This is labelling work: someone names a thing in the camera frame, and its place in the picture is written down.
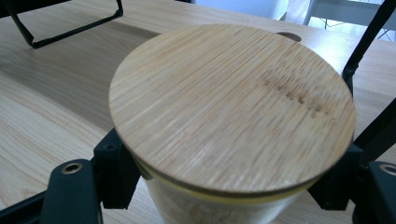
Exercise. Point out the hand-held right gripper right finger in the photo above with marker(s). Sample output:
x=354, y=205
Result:
x=337, y=186

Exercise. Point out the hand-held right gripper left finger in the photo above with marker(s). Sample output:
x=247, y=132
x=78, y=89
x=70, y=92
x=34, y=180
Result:
x=116, y=174

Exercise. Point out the white desk frame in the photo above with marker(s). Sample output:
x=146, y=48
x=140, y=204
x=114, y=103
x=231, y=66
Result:
x=342, y=12

